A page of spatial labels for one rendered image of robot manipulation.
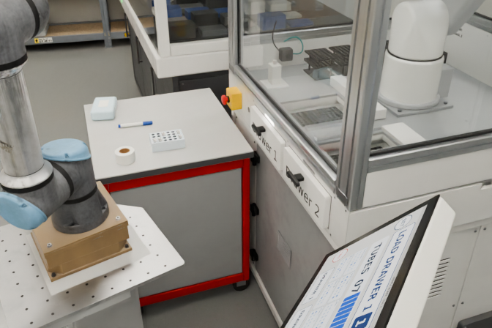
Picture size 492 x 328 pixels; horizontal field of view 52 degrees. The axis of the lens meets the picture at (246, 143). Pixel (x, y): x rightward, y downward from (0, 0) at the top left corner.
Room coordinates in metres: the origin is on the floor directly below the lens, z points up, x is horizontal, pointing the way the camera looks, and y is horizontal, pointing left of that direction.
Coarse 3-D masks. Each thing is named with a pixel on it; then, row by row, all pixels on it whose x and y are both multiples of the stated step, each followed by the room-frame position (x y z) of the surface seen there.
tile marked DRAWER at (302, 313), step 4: (304, 308) 0.65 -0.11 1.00; (308, 308) 0.64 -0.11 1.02; (300, 312) 0.65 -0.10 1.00; (304, 312) 0.64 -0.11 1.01; (308, 312) 0.63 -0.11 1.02; (296, 316) 0.64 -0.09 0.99; (300, 316) 0.63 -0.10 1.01; (304, 316) 0.62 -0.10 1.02; (292, 320) 0.64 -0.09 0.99; (296, 320) 0.63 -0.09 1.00; (300, 320) 0.62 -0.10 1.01; (292, 324) 0.62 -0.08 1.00; (296, 324) 0.61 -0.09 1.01; (300, 324) 0.60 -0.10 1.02
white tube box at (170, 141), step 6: (162, 132) 1.70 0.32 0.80; (168, 132) 1.71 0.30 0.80; (174, 132) 1.70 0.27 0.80; (180, 132) 1.70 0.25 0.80; (150, 138) 1.65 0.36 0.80; (162, 138) 1.65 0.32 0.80; (168, 138) 1.65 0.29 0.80; (174, 138) 1.66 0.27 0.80; (150, 144) 1.67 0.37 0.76; (156, 144) 1.62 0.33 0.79; (162, 144) 1.62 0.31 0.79; (168, 144) 1.63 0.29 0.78; (174, 144) 1.64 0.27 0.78; (180, 144) 1.64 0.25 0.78; (156, 150) 1.62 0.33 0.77; (162, 150) 1.62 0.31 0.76
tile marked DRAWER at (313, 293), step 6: (330, 270) 0.74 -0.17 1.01; (318, 276) 0.75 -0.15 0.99; (324, 276) 0.73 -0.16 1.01; (318, 282) 0.72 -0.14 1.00; (324, 282) 0.71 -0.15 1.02; (312, 288) 0.72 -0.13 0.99; (318, 288) 0.69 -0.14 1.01; (312, 294) 0.69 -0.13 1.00; (318, 294) 0.67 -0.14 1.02; (306, 300) 0.68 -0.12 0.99
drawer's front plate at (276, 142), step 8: (256, 112) 1.61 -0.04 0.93; (256, 120) 1.61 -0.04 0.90; (264, 120) 1.55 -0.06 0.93; (272, 128) 1.49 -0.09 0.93; (256, 136) 1.61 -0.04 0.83; (264, 136) 1.53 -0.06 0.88; (272, 136) 1.46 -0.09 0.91; (280, 136) 1.44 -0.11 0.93; (272, 144) 1.46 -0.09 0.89; (280, 144) 1.40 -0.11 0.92; (272, 152) 1.46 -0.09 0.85; (280, 152) 1.40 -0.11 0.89; (272, 160) 1.45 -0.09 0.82; (280, 160) 1.40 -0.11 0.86; (280, 168) 1.40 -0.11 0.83
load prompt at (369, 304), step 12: (408, 228) 0.69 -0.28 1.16; (396, 240) 0.67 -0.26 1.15; (384, 252) 0.66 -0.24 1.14; (396, 252) 0.63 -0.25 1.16; (384, 264) 0.61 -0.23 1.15; (396, 264) 0.59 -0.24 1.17; (384, 276) 0.58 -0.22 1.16; (372, 288) 0.56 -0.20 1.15; (384, 288) 0.54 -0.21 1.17; (372, 300) 0.53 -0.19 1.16; (360, 312) 0.52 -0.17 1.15; (372, 312) 0.50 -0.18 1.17; (360, 324) 0.49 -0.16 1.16
